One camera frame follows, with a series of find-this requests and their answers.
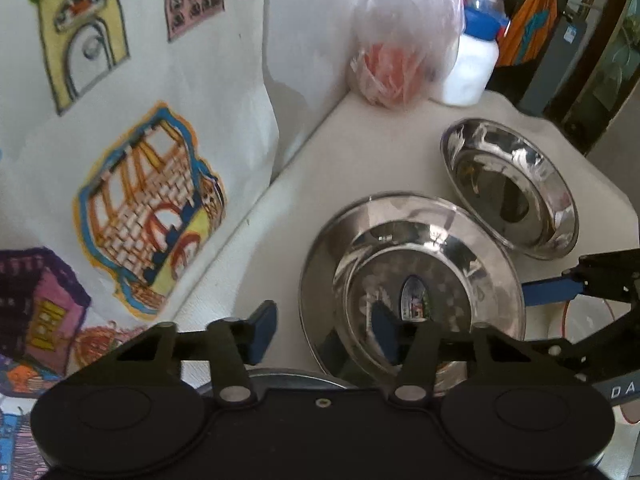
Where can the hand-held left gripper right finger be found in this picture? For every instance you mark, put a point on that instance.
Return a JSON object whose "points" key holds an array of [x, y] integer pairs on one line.
{"points": [[385, 327]]}

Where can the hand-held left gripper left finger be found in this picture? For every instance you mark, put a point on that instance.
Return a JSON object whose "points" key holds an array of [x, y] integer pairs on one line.
{"points": [[262, 332]]}

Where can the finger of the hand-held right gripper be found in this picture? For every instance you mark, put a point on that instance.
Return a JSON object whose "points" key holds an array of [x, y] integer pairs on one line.
{"points": [[575, 350], [550, 291]]}

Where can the red rimmed white dish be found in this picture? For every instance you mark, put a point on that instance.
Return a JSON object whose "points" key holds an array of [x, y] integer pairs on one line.
{"points": [[587, 321]]}

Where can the large steel plate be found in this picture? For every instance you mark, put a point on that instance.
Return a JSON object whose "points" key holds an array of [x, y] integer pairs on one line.
{"points": [[340, 260]]}

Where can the grey round dish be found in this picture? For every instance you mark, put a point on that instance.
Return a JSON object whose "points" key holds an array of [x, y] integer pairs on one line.
{"points": [[300, 376]]}

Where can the steel bowl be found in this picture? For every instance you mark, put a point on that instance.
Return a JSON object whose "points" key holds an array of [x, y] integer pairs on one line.
{"points": [[505, 185]]}

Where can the grey panel with blue label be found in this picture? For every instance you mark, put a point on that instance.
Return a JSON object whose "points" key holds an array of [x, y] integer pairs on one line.
{"points": [[555, 60]]}

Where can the white bottle with blue lid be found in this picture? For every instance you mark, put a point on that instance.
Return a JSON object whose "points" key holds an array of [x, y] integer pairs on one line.
{"points": [[470, 70]]}

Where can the dark framed glass door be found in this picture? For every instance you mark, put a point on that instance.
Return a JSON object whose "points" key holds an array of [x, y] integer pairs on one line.
{"points": [[610, 60]]}

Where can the painting of orange dress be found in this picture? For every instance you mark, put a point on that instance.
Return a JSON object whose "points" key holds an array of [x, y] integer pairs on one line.
{"points": [[530, 25]]}

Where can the house print cloth bag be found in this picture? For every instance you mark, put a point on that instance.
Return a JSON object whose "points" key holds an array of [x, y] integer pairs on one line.
{"points": [[150, 85]]}

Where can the clear plastic bag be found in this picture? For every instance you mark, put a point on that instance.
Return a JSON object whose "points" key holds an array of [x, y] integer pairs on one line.
{"points": [[400, 25]]}

